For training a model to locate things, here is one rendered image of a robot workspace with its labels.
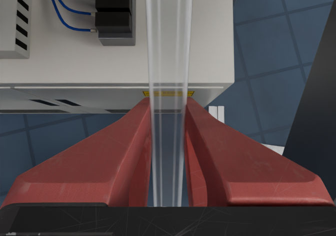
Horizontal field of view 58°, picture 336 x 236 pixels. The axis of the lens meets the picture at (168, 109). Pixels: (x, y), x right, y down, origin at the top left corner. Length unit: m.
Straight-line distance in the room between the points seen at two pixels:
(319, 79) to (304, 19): 1.08
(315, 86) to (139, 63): 0.32
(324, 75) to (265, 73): 0.97
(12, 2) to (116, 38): 0.15
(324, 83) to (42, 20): 0.43
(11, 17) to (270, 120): 0.89
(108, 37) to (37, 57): 0.12
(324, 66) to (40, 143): 1.06
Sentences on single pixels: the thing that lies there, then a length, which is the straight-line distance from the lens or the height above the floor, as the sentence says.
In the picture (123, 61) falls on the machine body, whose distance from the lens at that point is 0.47.
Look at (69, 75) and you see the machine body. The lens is 0.48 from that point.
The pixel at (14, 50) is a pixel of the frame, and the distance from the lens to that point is 0.47.
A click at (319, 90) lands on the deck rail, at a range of 0.18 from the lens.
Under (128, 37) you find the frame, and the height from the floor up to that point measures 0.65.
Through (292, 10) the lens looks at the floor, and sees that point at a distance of 1.25.
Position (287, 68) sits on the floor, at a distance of 1.18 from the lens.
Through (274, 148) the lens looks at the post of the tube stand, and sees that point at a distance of 1.12.
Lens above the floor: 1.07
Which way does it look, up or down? 85 degrees down
